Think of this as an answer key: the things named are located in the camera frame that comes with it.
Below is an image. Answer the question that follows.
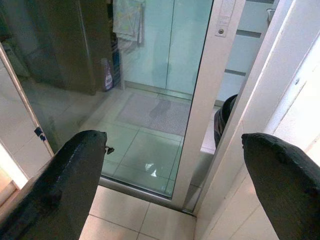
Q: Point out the white door frame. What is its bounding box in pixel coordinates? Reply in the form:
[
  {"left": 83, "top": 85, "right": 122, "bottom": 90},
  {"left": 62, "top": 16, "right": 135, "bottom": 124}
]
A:
[{"left": 194, "top": 0, "right": 320, "bottom": 240}]

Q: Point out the pale patterned hanging towel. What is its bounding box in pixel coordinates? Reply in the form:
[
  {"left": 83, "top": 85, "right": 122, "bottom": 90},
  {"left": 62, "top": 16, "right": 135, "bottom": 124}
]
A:
[{"left": 112, "top": 0, "right": 147, "bottom": 49}]

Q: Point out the black tape piece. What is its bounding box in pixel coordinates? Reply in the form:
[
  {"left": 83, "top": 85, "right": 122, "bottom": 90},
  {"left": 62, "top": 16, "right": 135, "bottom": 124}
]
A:
[{"left": 33, "top": 127, "right": 47, "bottom": 142}]

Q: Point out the white drawer cabinet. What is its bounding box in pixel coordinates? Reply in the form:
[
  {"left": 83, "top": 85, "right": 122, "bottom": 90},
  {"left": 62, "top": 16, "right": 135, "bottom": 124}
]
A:
[{"left": 216, "top": 0, "right": 275, "bottom": 104}]

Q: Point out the black round object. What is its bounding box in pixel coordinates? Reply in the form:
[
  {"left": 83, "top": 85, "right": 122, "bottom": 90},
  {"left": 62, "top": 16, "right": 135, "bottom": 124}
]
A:
[{"left": 214, "top": 94, "right": 239, "bottom": 151}]

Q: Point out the white door lock panel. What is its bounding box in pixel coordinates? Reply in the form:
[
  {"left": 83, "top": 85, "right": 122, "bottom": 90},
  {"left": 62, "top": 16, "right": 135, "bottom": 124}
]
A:
[{"left": 214, "top": 0, "right": 236, "bottom": 39}]

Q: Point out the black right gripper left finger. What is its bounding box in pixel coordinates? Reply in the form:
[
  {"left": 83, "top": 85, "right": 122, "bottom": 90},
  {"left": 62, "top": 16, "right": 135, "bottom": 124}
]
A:
[{"left": 0, "top": 130, "right": 108, "bottom": 240}]

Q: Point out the purple detergent bottle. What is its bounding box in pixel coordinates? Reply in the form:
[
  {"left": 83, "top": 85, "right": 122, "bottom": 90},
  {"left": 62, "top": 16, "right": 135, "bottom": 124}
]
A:
[{"left": 100, "top": 57, "right": 114, "bottom": 92}]

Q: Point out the aluminium framed glass sliding door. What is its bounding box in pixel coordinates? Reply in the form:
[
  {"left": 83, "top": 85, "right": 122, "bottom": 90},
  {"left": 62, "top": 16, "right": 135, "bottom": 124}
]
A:
[{"left": 0, "top": 0, "right": 247, "bottom": 213}]

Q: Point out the grey floor mat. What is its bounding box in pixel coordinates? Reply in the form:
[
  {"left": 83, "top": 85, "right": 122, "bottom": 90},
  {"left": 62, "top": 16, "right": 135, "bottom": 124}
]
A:
[{"left": 114, "top": 92, "right": 192, "bottom": 137}]

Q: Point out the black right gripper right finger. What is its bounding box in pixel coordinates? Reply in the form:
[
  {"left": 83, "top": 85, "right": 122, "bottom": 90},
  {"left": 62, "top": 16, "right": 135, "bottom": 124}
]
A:
[{"left": 241, "top": 132, "right": 320, "bottom": 240}]

